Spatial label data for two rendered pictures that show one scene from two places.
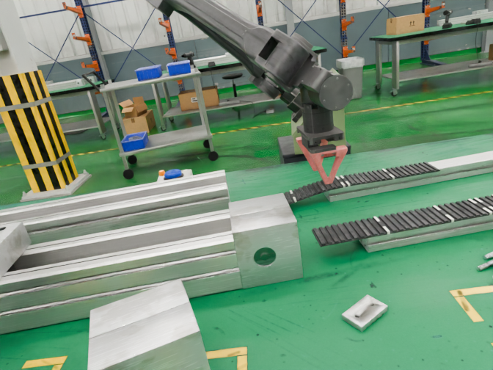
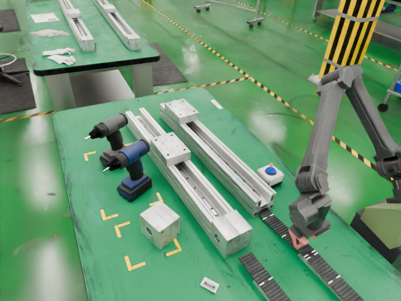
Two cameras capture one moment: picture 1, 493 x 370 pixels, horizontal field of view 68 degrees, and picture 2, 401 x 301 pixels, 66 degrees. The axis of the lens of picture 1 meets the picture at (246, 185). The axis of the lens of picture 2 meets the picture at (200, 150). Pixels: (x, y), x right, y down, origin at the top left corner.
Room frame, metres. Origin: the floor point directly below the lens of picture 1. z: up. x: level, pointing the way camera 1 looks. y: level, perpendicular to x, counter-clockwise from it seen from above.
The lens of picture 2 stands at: (0.05, -0.51, 1.66)
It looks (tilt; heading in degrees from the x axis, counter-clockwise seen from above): 37 degrees down; 59
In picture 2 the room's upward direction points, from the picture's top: 3 degrees clockwise
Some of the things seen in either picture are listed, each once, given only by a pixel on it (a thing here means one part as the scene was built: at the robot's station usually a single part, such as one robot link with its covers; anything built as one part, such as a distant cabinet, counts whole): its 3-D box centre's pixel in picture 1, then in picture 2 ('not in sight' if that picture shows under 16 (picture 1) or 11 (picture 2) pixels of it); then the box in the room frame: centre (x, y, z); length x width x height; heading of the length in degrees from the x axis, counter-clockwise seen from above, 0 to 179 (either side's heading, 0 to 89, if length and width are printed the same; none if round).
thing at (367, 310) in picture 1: (364, 312); (209, 285); (0.34, -0.12, 0.78); 0.05 x 0.03 x 0.01; 122
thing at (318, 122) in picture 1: (318, 120); (313, 218); (0.68, -0.15, 0.95); 0.10 x 0.07 x 0.07; 3
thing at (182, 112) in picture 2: not in sight; (181, 113); (0.65, 0.69, 0.87); 0.16 x 0.11 x 0.07; 92
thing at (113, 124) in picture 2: not in sight; (108, 144); (0.25, 0.56, 0.89); 0.20 x 0.08 x 0.22; 25
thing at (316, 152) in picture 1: (324, 158); (302, 236); (0.65, -0.16, 0.88); 0.07 x 0.07 x 0.09; 3
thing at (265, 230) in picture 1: (263, 234); (233, 232); (0.50, -0.01, 0.83); 0.12 x 0.09 x 0.10; 2
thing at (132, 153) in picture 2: not in sight; (127, 174); (0.26, 0.35, 0.89); 0.20 x 0.08 x 0.22; 24
